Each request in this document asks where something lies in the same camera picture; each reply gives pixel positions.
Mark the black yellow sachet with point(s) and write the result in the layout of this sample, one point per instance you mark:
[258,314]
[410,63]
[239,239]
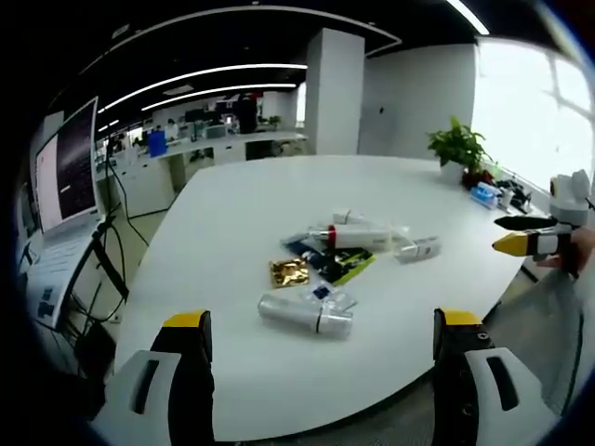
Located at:
[346,265]

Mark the silver skincare bottle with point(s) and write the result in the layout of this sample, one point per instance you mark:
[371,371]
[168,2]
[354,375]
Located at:
[302,316]

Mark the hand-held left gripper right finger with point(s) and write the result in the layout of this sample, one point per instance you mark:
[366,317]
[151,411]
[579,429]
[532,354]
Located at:
[469,371]

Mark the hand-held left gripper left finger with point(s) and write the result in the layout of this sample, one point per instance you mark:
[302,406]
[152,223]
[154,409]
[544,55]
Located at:
[181,371]

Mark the blue bin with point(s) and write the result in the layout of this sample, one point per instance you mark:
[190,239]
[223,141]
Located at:
[157,143]

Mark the small grey tube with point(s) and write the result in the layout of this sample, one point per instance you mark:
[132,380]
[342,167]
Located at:
[417,250]

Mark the clear blue sample sachet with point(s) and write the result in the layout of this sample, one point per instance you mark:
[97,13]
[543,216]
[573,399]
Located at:
[332,297]

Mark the person's right hand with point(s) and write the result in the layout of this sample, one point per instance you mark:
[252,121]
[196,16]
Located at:
[578,255]

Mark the computer monitor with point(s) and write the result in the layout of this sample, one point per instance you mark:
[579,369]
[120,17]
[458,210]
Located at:
[65,172]

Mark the potted green plant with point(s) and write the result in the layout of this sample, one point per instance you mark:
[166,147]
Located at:
[458,148]

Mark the white pillar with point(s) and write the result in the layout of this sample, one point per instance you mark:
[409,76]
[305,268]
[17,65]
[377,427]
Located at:
[334,90]

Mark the white paper sheet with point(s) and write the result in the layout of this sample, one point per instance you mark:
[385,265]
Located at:
[60,274]

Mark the white skincare bottle red band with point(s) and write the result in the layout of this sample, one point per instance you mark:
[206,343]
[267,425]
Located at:
[353,234]

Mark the blue box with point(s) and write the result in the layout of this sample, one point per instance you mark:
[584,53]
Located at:
[483,194]

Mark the gold foil sachet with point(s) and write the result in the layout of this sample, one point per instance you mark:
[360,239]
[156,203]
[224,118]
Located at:
[289,274]

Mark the person's grey sleeve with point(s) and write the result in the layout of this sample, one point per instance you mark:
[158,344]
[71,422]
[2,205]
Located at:
[553,334]

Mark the white office counter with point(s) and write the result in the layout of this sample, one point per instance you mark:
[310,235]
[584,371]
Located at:
[209,148]

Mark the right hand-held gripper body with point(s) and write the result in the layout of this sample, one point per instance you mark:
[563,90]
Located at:
[568,200]

